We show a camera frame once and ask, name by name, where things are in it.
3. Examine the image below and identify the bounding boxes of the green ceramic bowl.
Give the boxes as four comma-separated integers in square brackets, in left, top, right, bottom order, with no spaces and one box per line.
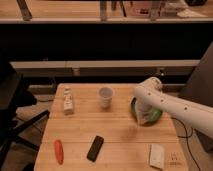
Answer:
[131,97,163,126]

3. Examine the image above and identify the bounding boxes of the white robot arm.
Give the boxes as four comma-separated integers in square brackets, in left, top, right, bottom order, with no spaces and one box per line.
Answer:
[133,77,213,139]

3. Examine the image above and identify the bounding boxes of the white rectangular sponge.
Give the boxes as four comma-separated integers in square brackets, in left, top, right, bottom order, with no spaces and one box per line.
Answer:
[149,144,165,169]

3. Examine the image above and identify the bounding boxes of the white paper cup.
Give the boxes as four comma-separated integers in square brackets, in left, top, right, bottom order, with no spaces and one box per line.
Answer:
[99,87,113,108]

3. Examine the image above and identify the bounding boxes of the black rectangular remote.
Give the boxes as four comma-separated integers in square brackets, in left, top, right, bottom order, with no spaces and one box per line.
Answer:
[87,136,104,162]

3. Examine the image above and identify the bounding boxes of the small clear bottle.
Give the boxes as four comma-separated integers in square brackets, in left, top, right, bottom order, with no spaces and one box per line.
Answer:
[63,87,74,115]

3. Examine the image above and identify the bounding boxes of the orange carrot toy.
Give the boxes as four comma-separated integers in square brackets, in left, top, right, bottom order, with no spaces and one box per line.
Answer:
[54,140,64,165]

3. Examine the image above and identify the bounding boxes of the black office chair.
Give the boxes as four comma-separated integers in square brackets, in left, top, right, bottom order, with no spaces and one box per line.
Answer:
[0,61,50,171]

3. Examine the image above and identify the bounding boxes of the black cable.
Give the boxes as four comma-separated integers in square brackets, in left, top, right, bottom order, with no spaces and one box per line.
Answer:
[172,117,202,171]

